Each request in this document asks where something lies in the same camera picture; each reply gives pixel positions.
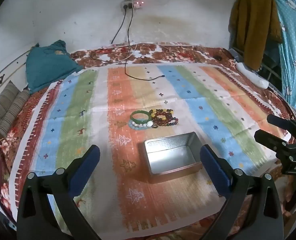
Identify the green jade bangle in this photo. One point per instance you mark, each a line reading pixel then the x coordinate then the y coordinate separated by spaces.
pixel 133 117

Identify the mustard yellow jacket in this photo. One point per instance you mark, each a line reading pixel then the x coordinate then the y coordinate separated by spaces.
pixel 255 30

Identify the teal pillow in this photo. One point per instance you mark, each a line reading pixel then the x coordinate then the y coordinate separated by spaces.
pixel 49 63

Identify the turquoise printed cloth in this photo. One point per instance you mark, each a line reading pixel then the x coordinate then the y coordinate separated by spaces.
pixel 294 42

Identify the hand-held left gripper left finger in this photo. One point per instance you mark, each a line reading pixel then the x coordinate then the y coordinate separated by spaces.
pixel 84 171

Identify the white power strip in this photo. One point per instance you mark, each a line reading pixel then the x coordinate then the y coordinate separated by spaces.
pixel 254 76

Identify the small black round object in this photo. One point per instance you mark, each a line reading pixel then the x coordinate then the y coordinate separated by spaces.
pixel 217 57

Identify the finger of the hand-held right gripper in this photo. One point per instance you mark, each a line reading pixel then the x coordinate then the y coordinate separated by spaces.
pixel 282 122
pixel 267 137

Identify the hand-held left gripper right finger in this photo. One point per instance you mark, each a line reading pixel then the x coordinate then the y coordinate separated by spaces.
pixel 214 172

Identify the rectangular metal tin box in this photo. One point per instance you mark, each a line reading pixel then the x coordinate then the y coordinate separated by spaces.
pixel 171 158

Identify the striped pastel printed cloth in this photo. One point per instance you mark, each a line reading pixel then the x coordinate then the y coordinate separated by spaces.
pixel 88 120

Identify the brown striped folded cushion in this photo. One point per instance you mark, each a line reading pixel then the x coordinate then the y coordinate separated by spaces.
pixel 6 111

